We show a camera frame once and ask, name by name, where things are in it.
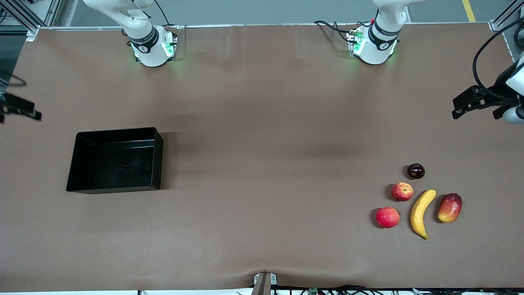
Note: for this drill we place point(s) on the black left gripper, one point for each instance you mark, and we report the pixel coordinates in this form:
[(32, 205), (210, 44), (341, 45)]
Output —
[(500, 87)]

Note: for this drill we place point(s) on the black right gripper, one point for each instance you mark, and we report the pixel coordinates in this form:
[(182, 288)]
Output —
[(16, 106)]

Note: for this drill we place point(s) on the black plastic tray box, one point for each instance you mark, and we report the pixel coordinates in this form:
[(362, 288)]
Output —
[(118, 164)]

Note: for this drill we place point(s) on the red yellow striped apple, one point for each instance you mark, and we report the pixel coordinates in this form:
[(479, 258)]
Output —
[(402, 191)]

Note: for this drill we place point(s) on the yellow banana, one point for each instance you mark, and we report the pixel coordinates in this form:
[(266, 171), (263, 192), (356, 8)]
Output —
[(419, 213)]

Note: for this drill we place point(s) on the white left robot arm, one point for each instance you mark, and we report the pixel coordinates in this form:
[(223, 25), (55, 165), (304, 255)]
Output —
[(376, 45)]

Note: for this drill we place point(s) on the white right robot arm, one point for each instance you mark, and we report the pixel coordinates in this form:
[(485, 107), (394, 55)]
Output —
[(143, 41)]

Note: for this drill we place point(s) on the dark purple plum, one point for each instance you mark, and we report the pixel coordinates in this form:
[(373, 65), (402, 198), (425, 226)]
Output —
[(416, 171)]

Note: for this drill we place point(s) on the red yellow mango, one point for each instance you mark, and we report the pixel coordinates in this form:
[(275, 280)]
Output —
[(450, 208)]

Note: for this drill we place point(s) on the plain round red apple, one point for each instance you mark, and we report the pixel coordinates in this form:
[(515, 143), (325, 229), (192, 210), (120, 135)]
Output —
[(387, 217)]

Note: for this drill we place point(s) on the large table cover mat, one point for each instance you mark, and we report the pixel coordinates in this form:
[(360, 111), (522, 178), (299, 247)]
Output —
[(245, 184)]

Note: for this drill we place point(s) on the aluminium frame strut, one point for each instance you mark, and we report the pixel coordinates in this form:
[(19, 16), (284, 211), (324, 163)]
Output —
[(505, 13), (20, 14)]

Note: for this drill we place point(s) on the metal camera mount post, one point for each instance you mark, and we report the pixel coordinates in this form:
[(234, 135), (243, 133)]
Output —
[(264, 284)]

